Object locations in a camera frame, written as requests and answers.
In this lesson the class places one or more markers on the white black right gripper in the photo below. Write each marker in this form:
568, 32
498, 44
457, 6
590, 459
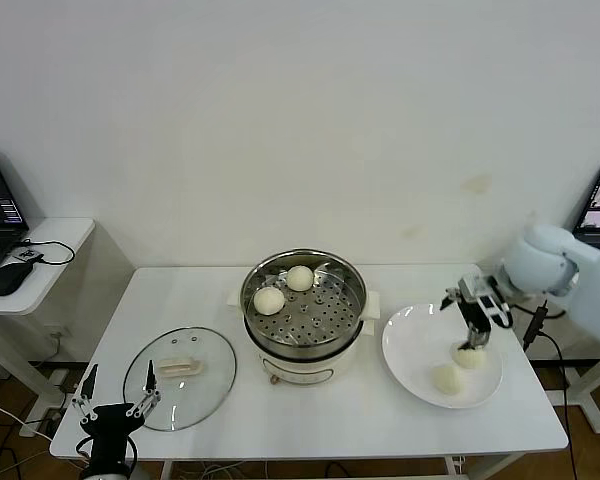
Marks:
477, 305

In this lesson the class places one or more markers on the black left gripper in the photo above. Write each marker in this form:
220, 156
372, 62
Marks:
111, 425

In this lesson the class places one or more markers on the white steamed baozi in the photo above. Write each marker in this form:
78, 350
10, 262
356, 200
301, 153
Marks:
471, 359
299, 277
448, 379
269, 301

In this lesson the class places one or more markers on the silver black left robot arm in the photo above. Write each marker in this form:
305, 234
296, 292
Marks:
107, 474

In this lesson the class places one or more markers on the pale right robot arm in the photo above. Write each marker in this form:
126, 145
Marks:
545, 260

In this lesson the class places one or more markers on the stainless steel steamer basket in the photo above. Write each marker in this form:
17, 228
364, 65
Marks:
325, 320

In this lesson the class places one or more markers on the white round plate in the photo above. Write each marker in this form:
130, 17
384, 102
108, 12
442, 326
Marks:
410, 350

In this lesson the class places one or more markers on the black computer mouse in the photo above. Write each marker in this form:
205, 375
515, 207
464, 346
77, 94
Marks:
10, 277

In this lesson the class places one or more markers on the small dongle with label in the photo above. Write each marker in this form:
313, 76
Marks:
29, 255

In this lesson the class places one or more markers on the white side table with mouse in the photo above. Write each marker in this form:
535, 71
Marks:
55, 235

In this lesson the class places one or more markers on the cream electric cooker pot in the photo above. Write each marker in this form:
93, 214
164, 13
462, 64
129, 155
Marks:
305, 367

